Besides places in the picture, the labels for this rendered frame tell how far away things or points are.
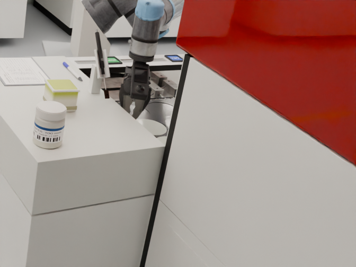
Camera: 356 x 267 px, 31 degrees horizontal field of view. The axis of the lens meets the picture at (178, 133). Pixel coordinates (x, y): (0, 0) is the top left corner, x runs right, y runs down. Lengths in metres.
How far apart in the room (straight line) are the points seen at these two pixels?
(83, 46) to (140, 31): 0.73
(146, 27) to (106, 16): 0.72
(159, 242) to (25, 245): 0.36
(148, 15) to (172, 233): 0.58
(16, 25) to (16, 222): 3.35
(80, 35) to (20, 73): 0.56
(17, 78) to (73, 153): 0.44
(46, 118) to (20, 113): 0.20
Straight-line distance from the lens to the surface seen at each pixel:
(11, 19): 4.86
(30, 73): 1.93
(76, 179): 1.54
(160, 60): 2.26
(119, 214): 1.68
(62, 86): 1.70
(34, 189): 1.51
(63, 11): 5.42
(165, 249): 1.70
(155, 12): 1.73
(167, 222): 1.67
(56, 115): 1.49
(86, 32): 2.43
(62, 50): 2.60
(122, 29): 5.29
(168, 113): 1.99
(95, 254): 1.72
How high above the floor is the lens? 1.69
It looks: 25 degrees down
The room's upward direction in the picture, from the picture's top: 12 degrees clockwise
